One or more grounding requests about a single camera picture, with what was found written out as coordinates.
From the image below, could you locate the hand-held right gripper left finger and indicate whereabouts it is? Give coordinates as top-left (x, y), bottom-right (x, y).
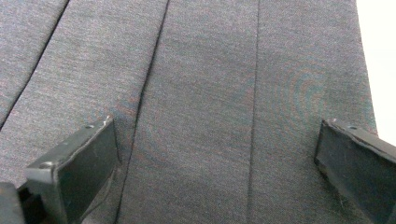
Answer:
top-left (24, 116), bottom-right (121, 224)

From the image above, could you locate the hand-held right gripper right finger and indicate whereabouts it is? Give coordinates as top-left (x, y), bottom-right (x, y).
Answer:
top-left (313, 118), bottom-right (396, 224)

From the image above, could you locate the dark grey pleated garment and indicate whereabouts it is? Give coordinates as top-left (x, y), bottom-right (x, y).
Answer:
top-left (0, 0), bottom-right (379, 224)

